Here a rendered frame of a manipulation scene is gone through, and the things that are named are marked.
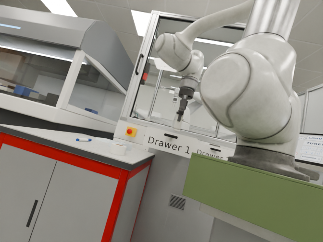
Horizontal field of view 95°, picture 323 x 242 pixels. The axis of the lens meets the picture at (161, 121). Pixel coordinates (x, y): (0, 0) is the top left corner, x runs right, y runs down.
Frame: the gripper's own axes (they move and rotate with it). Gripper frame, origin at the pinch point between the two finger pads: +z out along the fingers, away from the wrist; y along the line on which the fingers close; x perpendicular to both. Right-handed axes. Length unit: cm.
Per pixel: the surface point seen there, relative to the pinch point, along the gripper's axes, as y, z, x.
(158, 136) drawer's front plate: 8.1, 6.2, 8.9
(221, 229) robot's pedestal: -30.2, 25.8, -18.5
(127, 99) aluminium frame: 42, -18, 47
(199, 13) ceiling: 122, -185, 13
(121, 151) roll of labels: -9.4, 16.8, 20.9
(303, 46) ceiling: 155, -186, -151
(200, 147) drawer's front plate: 40.1, 5.3, -18.9
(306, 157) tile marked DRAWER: 32, -6, -83
